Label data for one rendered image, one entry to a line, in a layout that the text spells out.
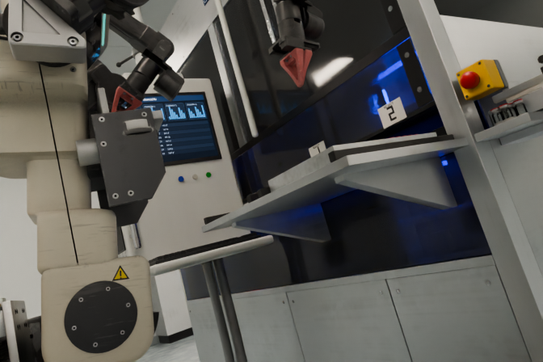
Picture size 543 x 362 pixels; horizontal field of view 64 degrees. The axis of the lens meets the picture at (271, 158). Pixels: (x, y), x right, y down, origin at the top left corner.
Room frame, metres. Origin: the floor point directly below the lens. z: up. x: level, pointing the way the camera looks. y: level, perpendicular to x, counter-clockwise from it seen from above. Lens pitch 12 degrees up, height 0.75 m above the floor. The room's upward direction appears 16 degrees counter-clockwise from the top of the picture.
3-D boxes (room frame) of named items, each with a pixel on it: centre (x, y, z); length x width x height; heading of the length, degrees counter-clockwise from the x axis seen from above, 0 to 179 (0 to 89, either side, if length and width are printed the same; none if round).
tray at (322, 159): (1.06, -0.19, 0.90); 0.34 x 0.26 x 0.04; 125
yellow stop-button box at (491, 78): (1.00, -0.52, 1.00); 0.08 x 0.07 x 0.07; 126
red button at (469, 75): (0.97, -0.49, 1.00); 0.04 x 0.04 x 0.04; 36
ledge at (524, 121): (1.01, -0.57, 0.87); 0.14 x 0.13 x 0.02; 126
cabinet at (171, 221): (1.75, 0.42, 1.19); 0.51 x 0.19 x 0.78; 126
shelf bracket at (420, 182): (1.02, -0.26, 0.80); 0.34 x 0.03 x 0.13; 126
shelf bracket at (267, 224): (1.43, 0.03, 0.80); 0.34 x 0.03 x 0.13; 126
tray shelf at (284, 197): (1.23, -0.13, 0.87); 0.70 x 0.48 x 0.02; 36
